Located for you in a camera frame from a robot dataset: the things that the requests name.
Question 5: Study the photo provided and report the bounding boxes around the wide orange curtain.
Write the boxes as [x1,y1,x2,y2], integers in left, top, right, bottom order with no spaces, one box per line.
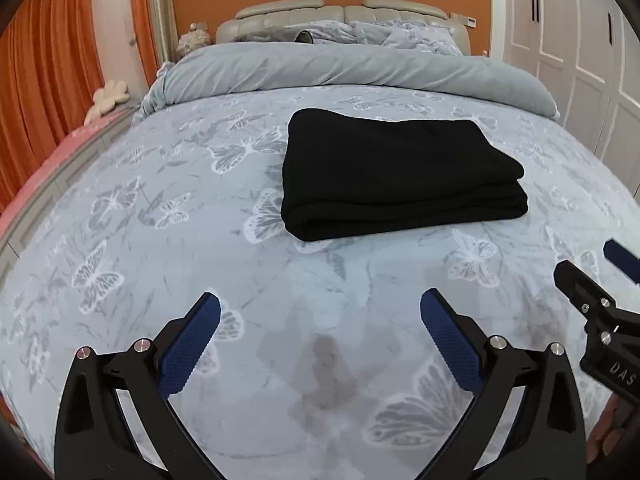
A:
[0,0,96,211]

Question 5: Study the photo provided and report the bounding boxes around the rolled grey duvet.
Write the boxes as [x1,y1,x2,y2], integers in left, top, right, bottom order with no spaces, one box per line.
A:
[140,40,560,121]

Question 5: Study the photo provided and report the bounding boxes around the beige padded headboard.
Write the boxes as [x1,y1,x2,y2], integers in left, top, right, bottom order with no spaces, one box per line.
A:
[215,0,472,56]

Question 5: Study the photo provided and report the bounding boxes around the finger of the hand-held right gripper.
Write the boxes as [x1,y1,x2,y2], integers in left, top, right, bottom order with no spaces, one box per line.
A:
[553,260,640,332]
[602,239,640,283]

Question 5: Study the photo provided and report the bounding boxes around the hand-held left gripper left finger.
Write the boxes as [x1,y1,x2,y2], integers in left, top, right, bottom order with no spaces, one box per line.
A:
[55,291,223,480]

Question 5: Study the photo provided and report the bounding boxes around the grey panelled bench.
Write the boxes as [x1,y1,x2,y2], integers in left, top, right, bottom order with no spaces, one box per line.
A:
[0,110,138,266]

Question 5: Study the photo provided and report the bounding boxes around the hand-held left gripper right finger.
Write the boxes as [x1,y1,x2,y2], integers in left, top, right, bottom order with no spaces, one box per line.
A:
[419,287,587,480]

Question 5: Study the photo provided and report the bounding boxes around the person's right hand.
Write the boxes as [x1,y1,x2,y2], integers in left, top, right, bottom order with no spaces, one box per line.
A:
[585,395,637,465]

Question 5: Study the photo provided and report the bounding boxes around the cream flower plush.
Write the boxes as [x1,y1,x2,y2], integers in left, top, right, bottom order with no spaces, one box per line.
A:
[82,80,132,126]

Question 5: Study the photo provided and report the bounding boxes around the grey butterfly print bedspread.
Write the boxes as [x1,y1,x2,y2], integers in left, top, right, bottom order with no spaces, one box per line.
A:
[0,82,640,480]

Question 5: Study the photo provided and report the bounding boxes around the pink window seat cushion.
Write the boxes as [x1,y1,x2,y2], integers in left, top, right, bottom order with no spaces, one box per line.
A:
[0,105,131,221]

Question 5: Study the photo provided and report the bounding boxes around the black pants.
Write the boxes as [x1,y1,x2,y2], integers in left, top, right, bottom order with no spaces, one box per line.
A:
[281,108,530,242]

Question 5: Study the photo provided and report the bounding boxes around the white panelled wardrobe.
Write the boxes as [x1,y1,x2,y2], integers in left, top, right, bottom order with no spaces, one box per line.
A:
[502,0,640,191]

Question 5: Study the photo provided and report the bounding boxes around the grey butterfly print pillow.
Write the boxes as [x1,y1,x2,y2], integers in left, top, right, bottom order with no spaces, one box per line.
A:
[347,20,463,56]
[240,22,361,45]

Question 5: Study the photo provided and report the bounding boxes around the narrow orange curtain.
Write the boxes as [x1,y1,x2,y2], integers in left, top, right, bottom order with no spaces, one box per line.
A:
[129,0,161,81]

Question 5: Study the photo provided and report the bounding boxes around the fluffy beige stuffed toy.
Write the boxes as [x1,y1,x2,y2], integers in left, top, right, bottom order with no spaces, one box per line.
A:
[176,29,211,58]

